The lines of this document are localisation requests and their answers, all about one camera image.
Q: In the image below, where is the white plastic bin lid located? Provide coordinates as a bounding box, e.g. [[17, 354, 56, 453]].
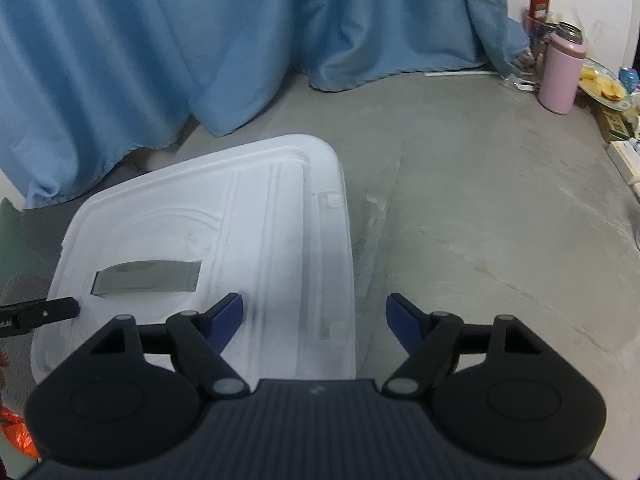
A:
[[30, 134, 356, 385]]

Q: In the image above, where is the green cushion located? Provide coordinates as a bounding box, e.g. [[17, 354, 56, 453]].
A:
[[0, 198, 39, 287]]

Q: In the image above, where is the white carton box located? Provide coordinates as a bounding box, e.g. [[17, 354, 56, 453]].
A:
[[606, 141, 640, 185]]

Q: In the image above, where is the blue curtain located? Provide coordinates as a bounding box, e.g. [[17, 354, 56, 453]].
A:
[[1, 0, 528, 208]]

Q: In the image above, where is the pink thermos bottle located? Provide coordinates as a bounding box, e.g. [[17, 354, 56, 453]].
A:
[[538, 22, 587, 115]]

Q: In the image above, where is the plate of yellow snacks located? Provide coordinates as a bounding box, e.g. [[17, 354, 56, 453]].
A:
[[578, 58, 634, 112]]

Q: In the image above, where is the red box behind thermos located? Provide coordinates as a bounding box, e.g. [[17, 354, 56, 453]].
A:
[[527, 0, 550, 30]]

